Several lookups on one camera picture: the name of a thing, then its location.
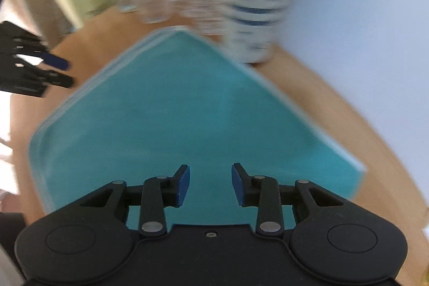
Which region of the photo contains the white canister with red lid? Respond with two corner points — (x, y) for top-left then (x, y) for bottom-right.
(216, 0), (303, 65)

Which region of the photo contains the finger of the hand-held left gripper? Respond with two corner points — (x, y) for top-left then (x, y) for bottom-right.
(0, 21), (70, 70)
(18, 66), (74, 89)

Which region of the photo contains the teal towel with white edge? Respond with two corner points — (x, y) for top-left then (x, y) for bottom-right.
(27, 26), (367, 230)

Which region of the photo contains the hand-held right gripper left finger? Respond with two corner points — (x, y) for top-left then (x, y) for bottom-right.
(79, 164), (190, 237)

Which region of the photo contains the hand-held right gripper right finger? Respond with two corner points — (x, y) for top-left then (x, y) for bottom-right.
(232, 163), (346, 237)

